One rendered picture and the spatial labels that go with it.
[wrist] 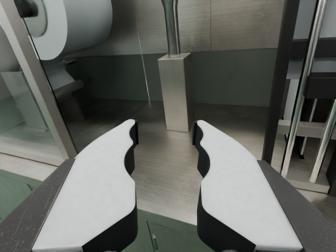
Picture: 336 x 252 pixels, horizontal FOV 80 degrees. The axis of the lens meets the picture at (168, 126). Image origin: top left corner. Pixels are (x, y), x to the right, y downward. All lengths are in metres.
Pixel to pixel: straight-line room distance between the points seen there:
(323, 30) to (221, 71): 0.52
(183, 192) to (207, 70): 0.57
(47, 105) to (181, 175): 0.40
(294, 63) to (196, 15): 0.53
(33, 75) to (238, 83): 0.73
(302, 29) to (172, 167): 0.44
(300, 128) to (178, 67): 0.38
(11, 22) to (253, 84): 0.80
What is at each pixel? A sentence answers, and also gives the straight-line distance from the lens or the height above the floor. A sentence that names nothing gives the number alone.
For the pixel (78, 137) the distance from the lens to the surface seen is 0.71.
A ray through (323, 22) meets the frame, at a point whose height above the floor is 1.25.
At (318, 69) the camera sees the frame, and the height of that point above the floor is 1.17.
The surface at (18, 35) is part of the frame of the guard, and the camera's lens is 0.60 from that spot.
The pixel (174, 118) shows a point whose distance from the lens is 0.75.
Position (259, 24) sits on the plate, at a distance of 0.88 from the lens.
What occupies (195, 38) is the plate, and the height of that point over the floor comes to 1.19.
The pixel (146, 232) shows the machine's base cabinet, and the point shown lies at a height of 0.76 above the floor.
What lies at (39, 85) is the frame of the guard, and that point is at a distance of 0.61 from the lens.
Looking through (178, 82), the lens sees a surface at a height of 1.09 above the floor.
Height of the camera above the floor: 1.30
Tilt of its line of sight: 29 degrees down
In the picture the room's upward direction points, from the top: 7 degrees counter-clockwise
